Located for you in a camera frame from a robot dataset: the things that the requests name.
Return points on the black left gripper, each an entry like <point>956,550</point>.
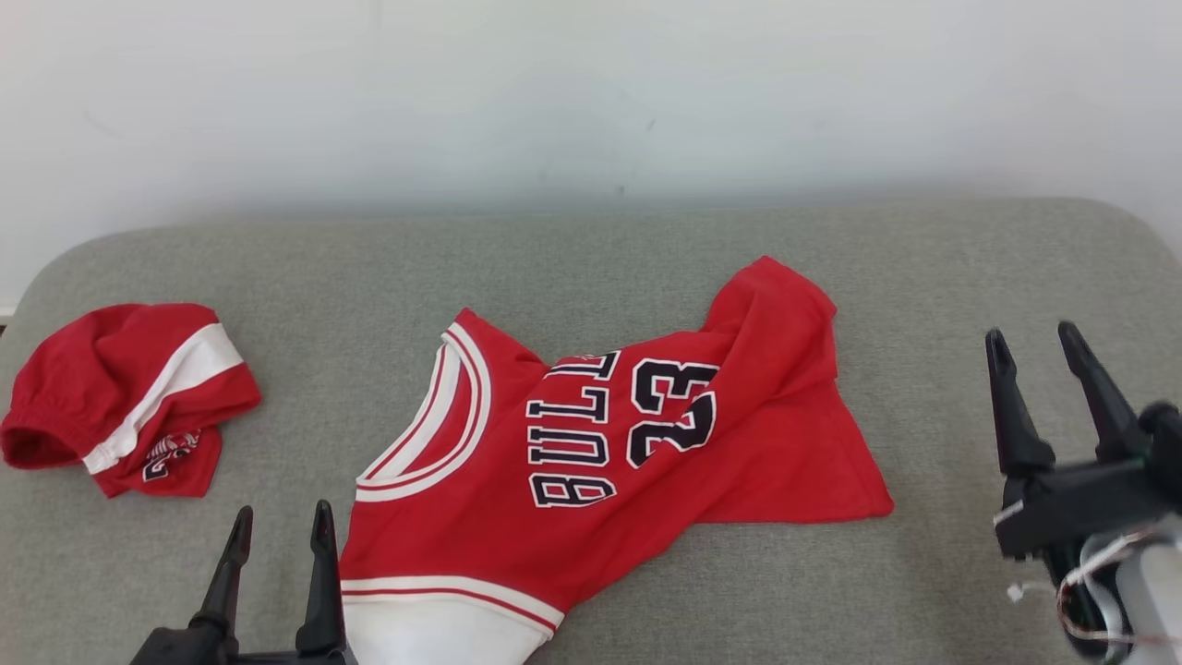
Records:
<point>203,650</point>

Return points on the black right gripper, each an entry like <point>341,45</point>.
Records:
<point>1080,503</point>

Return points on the red Bulls 23 jersey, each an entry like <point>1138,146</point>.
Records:
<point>517,517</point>

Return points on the red white-striped shorts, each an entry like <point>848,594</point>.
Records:
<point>102,379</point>

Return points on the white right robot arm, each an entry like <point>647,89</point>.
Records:
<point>1154,600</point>

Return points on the grey fabric sofa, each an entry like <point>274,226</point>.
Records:
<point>591,268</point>

